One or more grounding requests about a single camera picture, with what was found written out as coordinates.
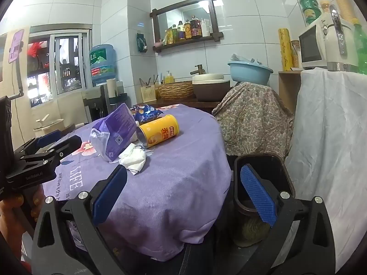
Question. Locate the dark brown trash bin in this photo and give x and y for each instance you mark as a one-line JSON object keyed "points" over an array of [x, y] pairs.
{"points": [[283, 174]]}

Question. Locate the clear plastic bag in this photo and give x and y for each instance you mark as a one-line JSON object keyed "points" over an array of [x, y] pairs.
{"points": [[243, 58]]}

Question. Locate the paisley floral cloth cover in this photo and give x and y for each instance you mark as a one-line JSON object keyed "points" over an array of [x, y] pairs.
{"points": [[252, 120]]}

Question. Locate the purple floral tablecloth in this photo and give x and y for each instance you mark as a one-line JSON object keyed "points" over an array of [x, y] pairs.
{"points": [[172, 177]]}

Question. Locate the green wall packet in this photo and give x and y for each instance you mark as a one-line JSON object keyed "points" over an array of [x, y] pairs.
{"points": [[141, 42]]}

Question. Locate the cream cooking pot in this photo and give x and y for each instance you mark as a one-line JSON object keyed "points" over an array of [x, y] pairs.
{"points": [[47, 126]]}

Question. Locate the yellow soap pump bottle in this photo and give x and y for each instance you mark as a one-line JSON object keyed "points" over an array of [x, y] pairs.
{"points": [[169, 78]]}

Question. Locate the water dispenser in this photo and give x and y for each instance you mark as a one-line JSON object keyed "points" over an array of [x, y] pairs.
{"points": [[94, 103]]}

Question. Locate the dark wooden counter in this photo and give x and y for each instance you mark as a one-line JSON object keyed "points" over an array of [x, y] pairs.
{"points": [[177, 103]]}

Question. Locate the jar with yellow lid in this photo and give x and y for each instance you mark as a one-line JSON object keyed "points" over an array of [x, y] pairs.
{"points": [[325, 5]]}

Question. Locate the purple plastic packet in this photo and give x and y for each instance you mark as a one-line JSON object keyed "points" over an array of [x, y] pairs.
{"points": [[120, 126]]}

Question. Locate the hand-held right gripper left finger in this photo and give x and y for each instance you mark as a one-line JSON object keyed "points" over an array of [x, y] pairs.
{"points": [[110, 197]]}

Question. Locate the sliding window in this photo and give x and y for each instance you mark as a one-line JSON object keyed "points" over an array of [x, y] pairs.
{"points": [[67, 63]]}

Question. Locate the cream chopstick holder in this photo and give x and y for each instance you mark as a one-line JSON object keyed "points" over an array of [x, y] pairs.
{"points": [[148, 94]]}

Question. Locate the green plastic bottle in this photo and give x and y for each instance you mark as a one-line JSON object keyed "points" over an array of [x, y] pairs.
{"points": [[361, 48]]}

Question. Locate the glass storage jar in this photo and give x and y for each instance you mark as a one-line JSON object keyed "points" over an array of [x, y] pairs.
{"points": [[295, 56]]}

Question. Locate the person's left hand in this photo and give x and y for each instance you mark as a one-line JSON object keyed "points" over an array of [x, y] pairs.
{"points": [[14, 220]]}

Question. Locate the brown and cream rice cooker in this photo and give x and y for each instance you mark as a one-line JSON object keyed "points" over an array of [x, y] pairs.
{"points": [[210, 90]]}

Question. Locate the blue water jug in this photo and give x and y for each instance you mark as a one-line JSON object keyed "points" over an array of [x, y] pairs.
{"points": [[103, 63]]}

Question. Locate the yellow chips can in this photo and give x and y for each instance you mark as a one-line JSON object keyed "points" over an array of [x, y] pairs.
{"points": [[160, 130]]}

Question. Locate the yellow wrap roll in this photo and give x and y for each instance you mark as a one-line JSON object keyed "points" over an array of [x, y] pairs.
{"points": [[284, 48]]}

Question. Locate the red artificial flower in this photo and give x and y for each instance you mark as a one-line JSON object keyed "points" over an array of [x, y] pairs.
{"points": [[35, 50]]}

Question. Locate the wicker basket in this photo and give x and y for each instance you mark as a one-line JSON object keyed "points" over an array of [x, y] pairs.
{"points": [[176, 91]]}

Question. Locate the person's dark jeans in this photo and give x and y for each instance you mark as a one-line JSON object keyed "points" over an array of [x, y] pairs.
{"points": [[206, 260]]}

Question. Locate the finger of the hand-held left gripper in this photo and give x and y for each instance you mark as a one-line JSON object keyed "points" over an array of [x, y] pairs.
{"points": [[66, 144], [48, 137]]}

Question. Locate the white microwave oven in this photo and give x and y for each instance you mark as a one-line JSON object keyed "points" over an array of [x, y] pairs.
{"points": [[332, 48], [311, 47]]}

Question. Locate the blue foil chips bag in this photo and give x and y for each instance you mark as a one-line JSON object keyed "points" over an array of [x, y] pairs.
{"points": [[144, 113]]}

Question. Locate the white tissue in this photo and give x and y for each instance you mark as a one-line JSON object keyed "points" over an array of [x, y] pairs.
{"points": [[133, 157]]}

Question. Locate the light blue plastic basin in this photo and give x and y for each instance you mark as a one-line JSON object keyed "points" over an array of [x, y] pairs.
{"points": [[249, 73]]}

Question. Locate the light wooden shelf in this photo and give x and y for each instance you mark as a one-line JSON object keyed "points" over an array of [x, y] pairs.
{"points": [[288, 91]]}

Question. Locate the purple phone on stand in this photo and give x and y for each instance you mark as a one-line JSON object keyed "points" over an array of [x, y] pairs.
{"points": [[15, 45]]}

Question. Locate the row of condiment bottles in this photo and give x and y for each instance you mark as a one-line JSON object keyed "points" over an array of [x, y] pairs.
{"points": [[187, 30]]}

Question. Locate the wooden framed mirror shelf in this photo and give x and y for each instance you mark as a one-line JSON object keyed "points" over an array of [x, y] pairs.
{"points": [[213, 20]]}

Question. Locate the bronze faucet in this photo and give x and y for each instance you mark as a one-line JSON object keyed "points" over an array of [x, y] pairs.
{"points": [[198, 70]]}

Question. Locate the cream paper roll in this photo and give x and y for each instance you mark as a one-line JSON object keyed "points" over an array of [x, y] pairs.
{"points": [[111, 88]]}

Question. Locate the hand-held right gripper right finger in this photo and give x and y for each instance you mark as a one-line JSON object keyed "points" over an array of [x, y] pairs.
{"points": [[258, 194]]}

